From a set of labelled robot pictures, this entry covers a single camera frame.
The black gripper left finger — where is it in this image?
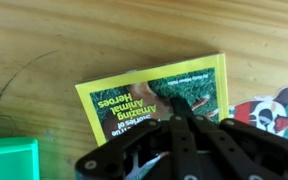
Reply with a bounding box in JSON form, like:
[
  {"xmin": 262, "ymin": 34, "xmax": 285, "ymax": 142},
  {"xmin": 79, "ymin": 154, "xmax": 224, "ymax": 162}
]
[{"xmin": 74, "ymin": 96, "xmax": 199, "ymax": 180}]

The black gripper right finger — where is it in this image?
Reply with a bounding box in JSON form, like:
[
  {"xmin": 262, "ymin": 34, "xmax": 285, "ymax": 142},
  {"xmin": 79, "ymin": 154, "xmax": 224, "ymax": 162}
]
[{"xmin": 182, "ymin": 97, "xmax": 288, "ymax": 180}]

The yellow animal book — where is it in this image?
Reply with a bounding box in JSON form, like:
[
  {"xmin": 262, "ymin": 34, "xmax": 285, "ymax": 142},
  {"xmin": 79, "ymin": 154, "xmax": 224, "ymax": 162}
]
[{"xmin": 74, "ymin": 52, "xmax": 230, "ymax": 180}]

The red Santa cutout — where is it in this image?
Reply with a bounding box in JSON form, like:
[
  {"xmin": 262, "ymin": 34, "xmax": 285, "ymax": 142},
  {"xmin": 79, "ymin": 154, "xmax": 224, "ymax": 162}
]
[{"xmin": 228, "ymin": 84, "xmax": 288, "ymax": 146}]

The green plastic bin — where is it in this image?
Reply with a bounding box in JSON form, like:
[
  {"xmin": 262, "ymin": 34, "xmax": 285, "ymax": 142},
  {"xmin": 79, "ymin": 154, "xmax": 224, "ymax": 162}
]
[{"xmin": 0, "ymin": 136, "xmax": 40, "ymax": 180}]

